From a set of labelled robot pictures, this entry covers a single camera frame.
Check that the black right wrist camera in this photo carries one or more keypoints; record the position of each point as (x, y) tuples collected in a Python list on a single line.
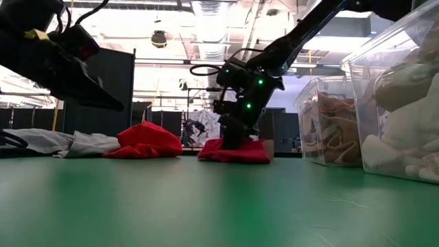
[(224, 107)]

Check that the smooth grey towel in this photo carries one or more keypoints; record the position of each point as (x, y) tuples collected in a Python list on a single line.
[(68, 142)]

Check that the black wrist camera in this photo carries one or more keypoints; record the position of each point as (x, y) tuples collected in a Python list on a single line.
[(224, 107), (75, 43)]

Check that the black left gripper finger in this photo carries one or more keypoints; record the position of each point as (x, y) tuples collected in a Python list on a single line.
[(89, 92)]

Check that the clear plastic bin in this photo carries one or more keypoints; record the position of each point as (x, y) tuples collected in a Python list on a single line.
[(404, 44), (308, 130)]

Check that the black hanging ceiling lamp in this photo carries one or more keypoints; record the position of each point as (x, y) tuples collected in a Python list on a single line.
[(159, 38)]

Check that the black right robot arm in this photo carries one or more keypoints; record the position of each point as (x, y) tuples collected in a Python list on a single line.
[(302, 34)]

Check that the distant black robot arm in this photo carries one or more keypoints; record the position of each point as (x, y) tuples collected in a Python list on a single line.
[(192, 130)]

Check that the yellow tape piece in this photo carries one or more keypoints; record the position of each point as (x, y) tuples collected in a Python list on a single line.
[(36, 34)]

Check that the pink towel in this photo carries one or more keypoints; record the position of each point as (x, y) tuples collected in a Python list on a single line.
[(343, 144)]

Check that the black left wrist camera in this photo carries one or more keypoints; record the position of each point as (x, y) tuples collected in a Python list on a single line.
[(75, 43)]

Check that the tall black partition panel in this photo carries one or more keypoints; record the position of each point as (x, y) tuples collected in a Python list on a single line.
[(113, 85)]

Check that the brown towel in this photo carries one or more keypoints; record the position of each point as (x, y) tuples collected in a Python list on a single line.
[(394, 97), (431, 41)]

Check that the silver ventilation duct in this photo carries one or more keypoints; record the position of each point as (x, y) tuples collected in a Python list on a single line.
[(209, 20)]

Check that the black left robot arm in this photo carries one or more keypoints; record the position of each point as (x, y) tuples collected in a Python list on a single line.
[(20, 13)]

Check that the low black partition row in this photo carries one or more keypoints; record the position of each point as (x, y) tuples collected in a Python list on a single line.
[(34, 118)]

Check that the red towel with white label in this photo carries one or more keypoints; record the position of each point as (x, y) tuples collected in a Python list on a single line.
[(240, 156)]

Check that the light green towel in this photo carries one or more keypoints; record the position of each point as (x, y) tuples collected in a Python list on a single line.
[(416, 70)]

